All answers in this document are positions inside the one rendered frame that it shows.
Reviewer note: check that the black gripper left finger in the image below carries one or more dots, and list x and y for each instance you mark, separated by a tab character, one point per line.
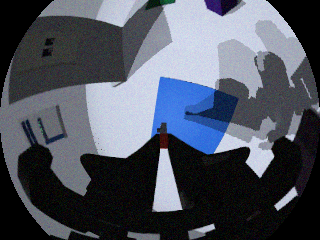
139	169

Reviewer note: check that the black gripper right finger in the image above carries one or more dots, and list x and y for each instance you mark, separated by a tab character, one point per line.
191	167

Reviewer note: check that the blue translucent square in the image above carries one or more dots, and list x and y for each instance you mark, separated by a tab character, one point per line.
195	114

